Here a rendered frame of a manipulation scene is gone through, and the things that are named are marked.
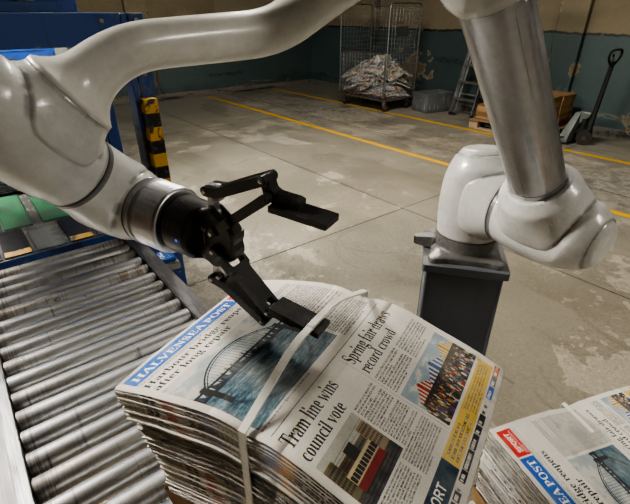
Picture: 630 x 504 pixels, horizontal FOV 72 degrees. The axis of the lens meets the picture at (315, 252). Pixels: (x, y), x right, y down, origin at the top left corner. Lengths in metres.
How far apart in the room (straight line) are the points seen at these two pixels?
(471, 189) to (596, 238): 0.27
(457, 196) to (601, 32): 6.73
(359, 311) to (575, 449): 0.56
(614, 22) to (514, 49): 6.97
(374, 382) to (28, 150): 0.44
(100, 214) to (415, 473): 0.47
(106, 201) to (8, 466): 0.63
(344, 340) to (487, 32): 0.46
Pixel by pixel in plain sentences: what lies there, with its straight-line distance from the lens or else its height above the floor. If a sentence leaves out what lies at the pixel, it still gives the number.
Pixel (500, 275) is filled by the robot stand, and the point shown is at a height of 0.99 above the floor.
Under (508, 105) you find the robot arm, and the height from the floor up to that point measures 1.42.
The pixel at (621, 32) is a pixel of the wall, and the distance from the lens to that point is 7.64.
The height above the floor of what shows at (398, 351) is 1.17.
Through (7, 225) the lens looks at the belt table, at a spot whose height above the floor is 0.80.
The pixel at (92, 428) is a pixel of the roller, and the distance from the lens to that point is 1.07.
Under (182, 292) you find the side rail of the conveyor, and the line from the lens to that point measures 1.40.
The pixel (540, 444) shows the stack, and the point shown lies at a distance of 1.00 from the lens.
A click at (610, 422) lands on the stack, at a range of 1.11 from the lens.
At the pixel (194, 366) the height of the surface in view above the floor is 1.16.
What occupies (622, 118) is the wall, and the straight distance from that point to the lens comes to 7.63.
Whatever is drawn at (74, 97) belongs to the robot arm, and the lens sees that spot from 0.53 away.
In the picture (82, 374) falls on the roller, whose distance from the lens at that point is 1.21.
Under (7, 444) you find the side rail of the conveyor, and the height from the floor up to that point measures 0.80.
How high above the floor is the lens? 1.55
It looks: 29 degrees down
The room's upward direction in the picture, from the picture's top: straight up
